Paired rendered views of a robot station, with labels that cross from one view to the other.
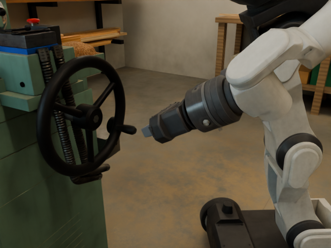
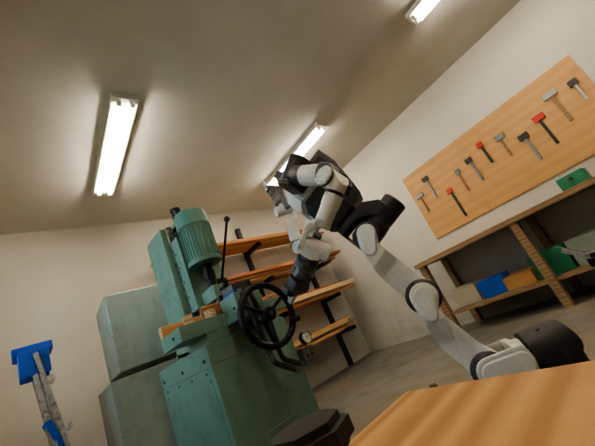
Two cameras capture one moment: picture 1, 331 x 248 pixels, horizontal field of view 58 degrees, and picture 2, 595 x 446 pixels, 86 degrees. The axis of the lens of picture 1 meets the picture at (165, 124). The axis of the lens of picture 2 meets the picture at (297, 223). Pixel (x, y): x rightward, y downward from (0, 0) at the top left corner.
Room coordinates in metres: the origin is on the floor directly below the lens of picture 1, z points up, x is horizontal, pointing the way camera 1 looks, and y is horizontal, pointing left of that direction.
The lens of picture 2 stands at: (-0.63, -0.40, 0.68)
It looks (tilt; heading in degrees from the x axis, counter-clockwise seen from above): 18 degrees up; 13
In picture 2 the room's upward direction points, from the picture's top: 24 degrees counter-clockwise
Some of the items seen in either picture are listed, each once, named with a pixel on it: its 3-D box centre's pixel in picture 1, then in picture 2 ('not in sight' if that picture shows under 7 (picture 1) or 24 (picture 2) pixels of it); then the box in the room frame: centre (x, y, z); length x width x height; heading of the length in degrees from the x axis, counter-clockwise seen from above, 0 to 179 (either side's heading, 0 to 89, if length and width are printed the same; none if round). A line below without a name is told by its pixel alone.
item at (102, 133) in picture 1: (100, 141); (303, 357); (0.99, 0.24, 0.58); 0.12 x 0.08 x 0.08; 62
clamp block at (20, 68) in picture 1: (35, 67); (241, 303); (0.73, 0.32, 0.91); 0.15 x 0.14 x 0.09; 152
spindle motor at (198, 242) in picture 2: not in sight; (197, 239); (0.82, 0.49, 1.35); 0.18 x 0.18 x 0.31
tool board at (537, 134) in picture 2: not in sight; (491, 161); (3.20, -1.77, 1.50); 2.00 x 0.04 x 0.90; 57
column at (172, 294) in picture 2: not in sight; (186, 291); (0.96, 0.74, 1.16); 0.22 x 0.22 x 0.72; 62
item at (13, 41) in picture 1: (32, 36); (237, 288); (0.73, 0.31, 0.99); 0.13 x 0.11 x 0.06; 152
